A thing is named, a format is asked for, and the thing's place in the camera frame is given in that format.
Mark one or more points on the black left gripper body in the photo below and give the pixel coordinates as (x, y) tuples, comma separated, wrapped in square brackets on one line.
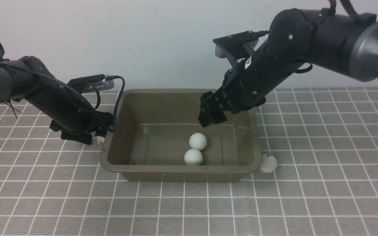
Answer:
[(78, 125)]

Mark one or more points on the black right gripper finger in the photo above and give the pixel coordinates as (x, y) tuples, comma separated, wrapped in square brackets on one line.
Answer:
[(206, 116), (216, 112)]

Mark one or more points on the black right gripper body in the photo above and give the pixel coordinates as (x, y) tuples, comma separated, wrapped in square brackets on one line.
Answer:
[(234, 96)]

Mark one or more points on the white ball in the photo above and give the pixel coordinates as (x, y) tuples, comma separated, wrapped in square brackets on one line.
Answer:
[(269, 163), (198, 141), (193, 157)]

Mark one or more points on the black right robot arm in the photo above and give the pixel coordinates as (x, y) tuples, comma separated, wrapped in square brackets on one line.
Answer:
[(295, 42)]

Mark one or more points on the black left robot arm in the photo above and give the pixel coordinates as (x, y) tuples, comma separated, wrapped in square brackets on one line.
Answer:
[(71, 106)]

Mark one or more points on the olive green plastic bin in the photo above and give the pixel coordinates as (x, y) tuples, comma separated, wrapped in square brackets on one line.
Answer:
[(152, 137)]

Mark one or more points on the grey grid tablecloth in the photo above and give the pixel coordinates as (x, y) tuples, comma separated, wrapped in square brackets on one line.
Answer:
[(325, 141)]

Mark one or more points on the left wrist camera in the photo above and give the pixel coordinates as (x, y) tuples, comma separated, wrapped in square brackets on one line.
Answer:
[(91, 83)]

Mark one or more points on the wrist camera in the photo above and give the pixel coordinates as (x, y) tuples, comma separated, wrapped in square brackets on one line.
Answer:
[(237, 46), (91, 83)]

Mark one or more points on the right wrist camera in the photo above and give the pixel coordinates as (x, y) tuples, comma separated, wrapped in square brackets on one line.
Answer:
[(237, 46)]

